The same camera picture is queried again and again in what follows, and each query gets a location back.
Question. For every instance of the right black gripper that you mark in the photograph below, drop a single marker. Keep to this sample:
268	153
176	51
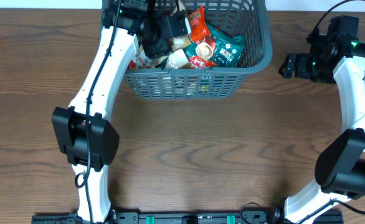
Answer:
293	65

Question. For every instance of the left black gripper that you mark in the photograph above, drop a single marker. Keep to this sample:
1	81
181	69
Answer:
155	47

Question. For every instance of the beige cookie bag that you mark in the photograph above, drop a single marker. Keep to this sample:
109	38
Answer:
140	60
176	60

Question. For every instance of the orange spaghetti packet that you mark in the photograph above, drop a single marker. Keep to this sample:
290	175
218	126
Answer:
199	28

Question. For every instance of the green Nescafe bag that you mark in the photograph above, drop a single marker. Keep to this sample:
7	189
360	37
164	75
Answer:
215	50

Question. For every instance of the grey plastic basket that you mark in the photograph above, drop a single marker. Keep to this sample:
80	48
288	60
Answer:
248	18

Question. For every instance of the teal wet wipes packet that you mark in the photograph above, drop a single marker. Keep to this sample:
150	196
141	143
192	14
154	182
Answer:
204	85

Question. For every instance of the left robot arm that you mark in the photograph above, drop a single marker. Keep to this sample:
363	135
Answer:
83	130

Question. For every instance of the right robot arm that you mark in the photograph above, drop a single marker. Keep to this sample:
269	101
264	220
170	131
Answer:
337	57

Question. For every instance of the black mounting rail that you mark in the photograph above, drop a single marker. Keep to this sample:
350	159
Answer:
251	216

